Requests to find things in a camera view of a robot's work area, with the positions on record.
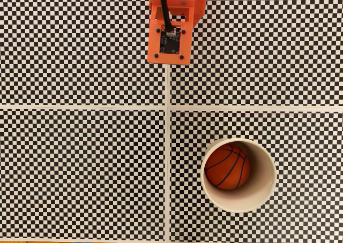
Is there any orange toy basketball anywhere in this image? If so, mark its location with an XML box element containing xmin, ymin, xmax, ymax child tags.
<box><xmin>204</xmin><ymin>143</ymin><xmax>250</xmax><ymax>190</ymax></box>

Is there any cream paper cup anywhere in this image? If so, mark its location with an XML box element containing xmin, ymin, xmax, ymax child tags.
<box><xmin>200</xmin><ymin>138</ymin><xmax>277</xmax><ymax>214</ymax></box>

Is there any black white checkerboard paper sheet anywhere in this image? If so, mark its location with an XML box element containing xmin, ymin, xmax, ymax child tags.
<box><xmin>167</xmin><ymin>0</ymin><xmax>343</xmax><ymax>109</ymax></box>
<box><xmin>0</xmin><ymin>0</ymin><xmax>168</xmax><ymax>108</ymax></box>
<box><xmin>167</xmin><ymin>108</ymin><xmax>343</xmax><ymax>243</ymax></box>
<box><xmin>0</xmin><ymin>107</ymin><xmax>168</xmax><ymax>241</ymax></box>

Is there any black camera cable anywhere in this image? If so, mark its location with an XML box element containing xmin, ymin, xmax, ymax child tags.
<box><xmin>158</xmin><ymin>0</ymin><xmax>174</xmax><ymax>31</ymax></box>

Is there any orange camera mount with circuit board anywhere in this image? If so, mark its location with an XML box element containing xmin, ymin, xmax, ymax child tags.
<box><xmin>146</xmin><ymin>0</ymin><xmax>194</xmax><ymax>66</ymax></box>

